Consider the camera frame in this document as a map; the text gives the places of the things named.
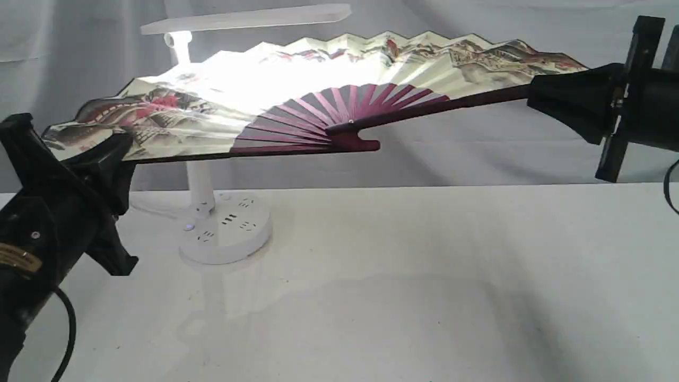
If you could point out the white desk lamp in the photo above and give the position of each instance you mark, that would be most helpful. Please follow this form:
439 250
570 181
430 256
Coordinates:
211 230

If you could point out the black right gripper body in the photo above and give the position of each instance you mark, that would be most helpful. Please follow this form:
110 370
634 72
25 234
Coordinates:
644 100

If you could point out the painted paper folding fan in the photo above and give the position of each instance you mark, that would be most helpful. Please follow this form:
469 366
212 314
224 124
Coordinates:
292 99

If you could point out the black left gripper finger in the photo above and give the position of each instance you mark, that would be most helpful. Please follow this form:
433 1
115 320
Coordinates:
103 170

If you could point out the grey backdrop cloth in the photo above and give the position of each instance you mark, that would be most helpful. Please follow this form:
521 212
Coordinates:
56 55

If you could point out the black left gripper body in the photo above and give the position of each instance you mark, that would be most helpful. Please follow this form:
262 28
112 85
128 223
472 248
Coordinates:
54 219

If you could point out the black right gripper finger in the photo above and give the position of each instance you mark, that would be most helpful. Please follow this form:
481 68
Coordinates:
582 101

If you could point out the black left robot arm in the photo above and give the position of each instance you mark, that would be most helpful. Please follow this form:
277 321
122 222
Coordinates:
14 330

